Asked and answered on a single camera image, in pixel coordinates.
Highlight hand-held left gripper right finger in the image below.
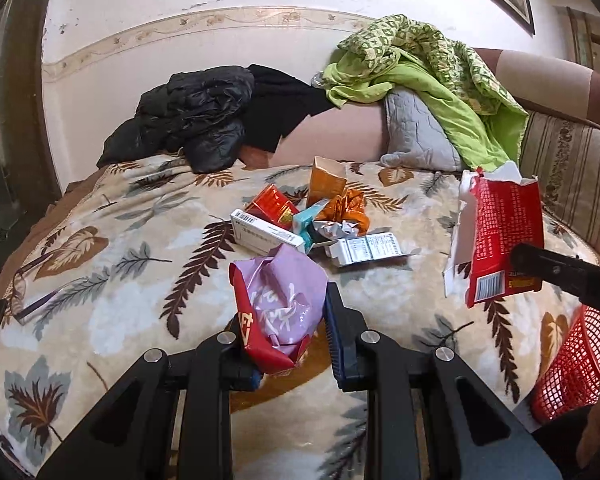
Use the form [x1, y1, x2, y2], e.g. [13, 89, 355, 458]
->
[324, 282, 563, 480]

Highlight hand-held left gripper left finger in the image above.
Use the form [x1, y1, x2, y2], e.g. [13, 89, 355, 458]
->
[36, 331, 263, 480]

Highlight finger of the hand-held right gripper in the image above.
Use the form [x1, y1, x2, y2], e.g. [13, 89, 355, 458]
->
[510, 242, 600, 318]

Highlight torn red cardboard box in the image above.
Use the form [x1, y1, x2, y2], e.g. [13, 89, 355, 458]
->
[442, 162, 546, 308]

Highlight purple and red snack packet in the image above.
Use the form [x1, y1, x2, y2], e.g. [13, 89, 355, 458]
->
[229, 249, 329, 375]

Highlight red plastic basket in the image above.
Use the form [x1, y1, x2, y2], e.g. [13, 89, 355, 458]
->
[530, 305, 600, 423]

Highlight long orange box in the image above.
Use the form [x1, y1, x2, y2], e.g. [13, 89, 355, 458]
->
[307, 156, 348, 209]

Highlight open white box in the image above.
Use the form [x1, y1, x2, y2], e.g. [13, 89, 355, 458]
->
[325, 232, 413, 267]

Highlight striped beige cushion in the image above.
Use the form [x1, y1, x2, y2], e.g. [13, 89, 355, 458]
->
[519, 110, 600, 261]

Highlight silver foil blister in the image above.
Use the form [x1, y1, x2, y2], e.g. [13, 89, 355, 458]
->
[314, 220, 361, 246]

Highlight teal box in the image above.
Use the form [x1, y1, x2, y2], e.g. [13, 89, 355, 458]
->
[292, 199, 331, 253]

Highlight white medicine box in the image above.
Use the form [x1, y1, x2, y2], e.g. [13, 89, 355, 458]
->
[230, 208, 307, 252]

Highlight crumpled orange wrapper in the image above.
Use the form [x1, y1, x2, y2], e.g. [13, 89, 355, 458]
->
[314, 187, 371, 236]

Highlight small red box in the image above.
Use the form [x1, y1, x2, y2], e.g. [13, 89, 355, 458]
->
[245, 183, 301, 226]

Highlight leaf print blanket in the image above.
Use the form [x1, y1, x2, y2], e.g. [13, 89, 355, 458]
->
[0, 152, 600, 480]

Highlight eyeglasses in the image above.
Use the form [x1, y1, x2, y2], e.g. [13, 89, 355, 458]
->
[10, 250, 80, 323]

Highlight grey quilted pillow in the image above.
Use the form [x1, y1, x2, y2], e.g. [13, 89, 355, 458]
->
[380, 87, 465, 172]

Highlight pink and brown sofa backrest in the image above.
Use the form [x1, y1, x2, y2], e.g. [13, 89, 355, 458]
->
[240, 47, 600, 167]

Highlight green patterned quilt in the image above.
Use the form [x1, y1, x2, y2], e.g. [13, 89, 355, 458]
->
[322, 14, 530, 173]

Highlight black cloth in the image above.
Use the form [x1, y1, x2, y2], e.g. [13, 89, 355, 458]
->
[240, 64, 337, 155]

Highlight black puffer jacket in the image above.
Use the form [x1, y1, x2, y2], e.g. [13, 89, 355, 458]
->
[96, 66, 255, 175]

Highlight dark wooden door frame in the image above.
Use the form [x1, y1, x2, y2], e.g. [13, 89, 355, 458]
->
[0, 0, 63, 201]

